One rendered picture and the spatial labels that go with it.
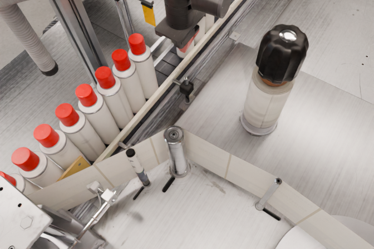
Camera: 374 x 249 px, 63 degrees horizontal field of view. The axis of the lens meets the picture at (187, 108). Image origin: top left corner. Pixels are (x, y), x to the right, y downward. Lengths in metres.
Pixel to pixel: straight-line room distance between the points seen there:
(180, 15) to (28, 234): 0.44
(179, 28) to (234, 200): 0.39
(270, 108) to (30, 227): 0.47
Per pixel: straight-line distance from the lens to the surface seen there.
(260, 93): 0.62
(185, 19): 0.62
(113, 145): 0.73
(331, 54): 1.04
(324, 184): 0.76
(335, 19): 1.14
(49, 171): 0.64
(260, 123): 0.72
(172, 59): 0.89
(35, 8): 2.66
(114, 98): 0.66
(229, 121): 0.77
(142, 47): 0.67
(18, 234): 0.49
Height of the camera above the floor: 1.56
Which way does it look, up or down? 60 degrees down
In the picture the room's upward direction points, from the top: 4 degrees counter-clockwise
